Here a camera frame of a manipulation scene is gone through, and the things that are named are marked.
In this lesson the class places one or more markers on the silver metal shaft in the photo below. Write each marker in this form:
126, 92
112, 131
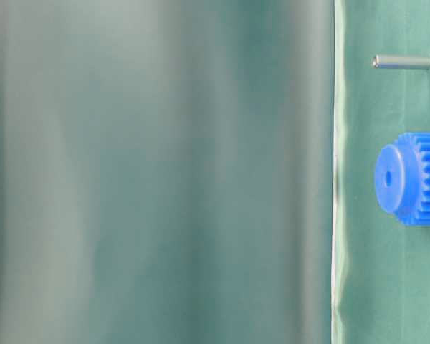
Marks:
405, 62

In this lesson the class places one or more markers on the green backdrop curtain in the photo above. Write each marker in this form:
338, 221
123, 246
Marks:
166, 171

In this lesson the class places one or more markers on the green table cloth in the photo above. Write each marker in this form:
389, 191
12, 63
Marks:
381, 268

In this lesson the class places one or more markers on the blue plastic gear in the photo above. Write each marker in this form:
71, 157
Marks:
402, 179

